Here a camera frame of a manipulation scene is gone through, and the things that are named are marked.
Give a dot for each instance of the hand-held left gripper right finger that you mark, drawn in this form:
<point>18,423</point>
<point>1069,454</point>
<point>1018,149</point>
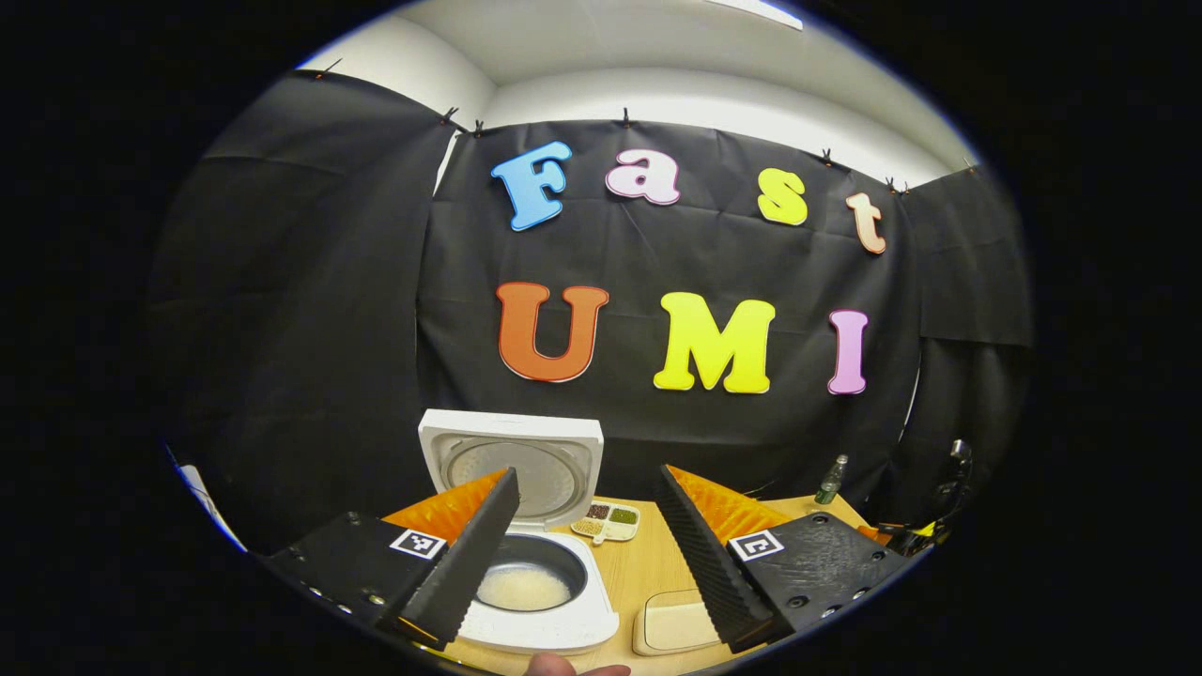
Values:
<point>704,563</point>

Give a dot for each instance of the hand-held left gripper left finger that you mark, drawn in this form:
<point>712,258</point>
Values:
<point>470,563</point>

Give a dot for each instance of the clear box of rice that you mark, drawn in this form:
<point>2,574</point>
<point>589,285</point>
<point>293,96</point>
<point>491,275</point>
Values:
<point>671,624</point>

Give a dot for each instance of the white rice cooker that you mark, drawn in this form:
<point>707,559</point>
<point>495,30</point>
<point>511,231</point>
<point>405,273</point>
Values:
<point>563,460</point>

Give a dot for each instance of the white divided condiment dish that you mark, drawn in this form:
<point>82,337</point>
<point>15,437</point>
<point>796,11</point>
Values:
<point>610,521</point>

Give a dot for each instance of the green plastic bottle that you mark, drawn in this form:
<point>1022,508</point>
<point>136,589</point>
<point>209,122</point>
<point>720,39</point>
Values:
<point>830,481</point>

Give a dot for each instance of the black backdrop cloth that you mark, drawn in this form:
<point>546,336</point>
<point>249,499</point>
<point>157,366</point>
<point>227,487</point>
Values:
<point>310,310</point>

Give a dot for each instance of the large ceiling light panel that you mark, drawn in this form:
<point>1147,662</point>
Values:
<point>756,11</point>

